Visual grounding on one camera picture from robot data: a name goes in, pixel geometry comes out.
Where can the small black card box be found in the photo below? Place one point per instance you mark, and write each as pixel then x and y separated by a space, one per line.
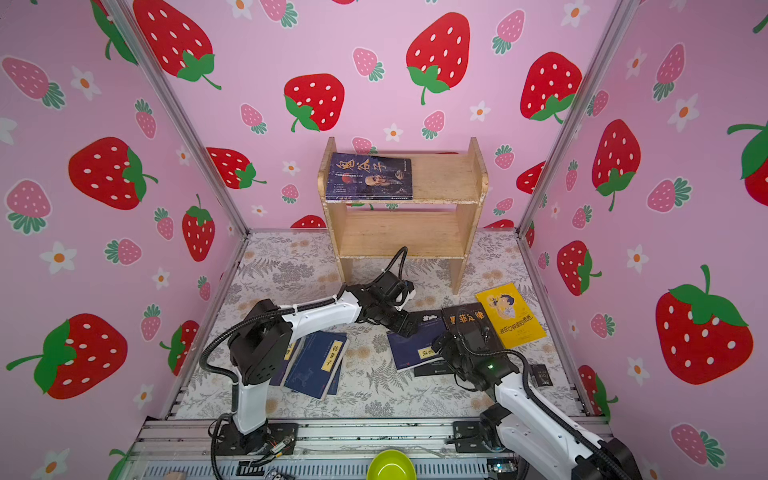
pixel 540 375

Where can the wooden two-tier shelf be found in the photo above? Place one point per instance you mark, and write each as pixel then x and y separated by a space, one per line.
pixel 439 222

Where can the purple-navy book yellow label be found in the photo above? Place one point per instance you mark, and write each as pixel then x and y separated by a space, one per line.
pixel 287 362

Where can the yellow cartoon cover book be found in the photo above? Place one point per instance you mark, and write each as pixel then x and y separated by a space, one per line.
pixel 510 316

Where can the black antler cover book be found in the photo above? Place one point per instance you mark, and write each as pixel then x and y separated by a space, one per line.
pixel 470 323

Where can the black wolf cover book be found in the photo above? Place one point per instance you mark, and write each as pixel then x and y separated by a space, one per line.
pixel 432 327

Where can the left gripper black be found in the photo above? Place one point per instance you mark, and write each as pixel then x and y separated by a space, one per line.
pixel 400 326

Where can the navy book yellow label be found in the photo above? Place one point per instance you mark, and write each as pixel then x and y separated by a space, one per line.
pixel 405 350

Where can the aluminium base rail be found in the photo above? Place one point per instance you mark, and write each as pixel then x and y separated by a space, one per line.
pixel 439 448

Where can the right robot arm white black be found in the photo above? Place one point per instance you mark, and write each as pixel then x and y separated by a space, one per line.
pixel 523 421

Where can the dark blue portrait cover book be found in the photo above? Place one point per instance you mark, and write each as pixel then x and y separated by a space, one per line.
pixel 368 177

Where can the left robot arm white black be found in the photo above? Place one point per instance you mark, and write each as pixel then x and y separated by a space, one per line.
pixel 250 352

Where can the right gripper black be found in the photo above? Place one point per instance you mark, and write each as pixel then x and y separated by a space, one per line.
pixel 452 346

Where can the blue book yellow label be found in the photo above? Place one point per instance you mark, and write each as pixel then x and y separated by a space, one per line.
pixel 317 363

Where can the green bowl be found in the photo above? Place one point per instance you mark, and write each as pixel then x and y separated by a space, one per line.
pixel 391 465

